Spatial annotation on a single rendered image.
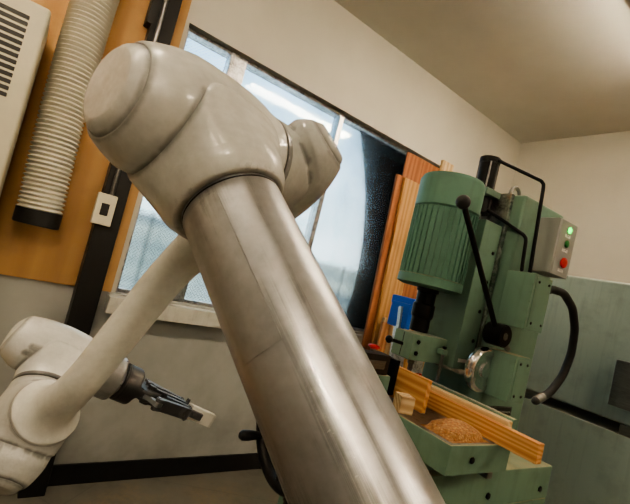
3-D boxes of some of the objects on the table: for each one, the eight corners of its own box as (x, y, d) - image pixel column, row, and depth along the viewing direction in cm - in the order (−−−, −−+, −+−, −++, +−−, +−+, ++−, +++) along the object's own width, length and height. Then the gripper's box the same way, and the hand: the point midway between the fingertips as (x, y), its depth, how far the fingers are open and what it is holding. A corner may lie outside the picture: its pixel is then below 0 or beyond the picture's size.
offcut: (405, 409, 98) (408, 393, 98) (412, 415, 94) (416, 399, 95) (391, 407, 98) (395, 390, 98) (398, 413, 94) (402, 396, 94)
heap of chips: (419, 424, 89) (422, 411, 89) (456, 425, 96) (459, 413, 96) (452, 443, 82) (455, 429, 82) (489, 442, 89) (492, 429, 89)
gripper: (134, 373, 80) (231, 417, 92) (124, 354, 91) (211, 395, 103) (110, 409, 78) (212, 449, 90) (103, 385, 89) (194, 423, 101)
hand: (199, 415), depth 95 cm, fingers closed
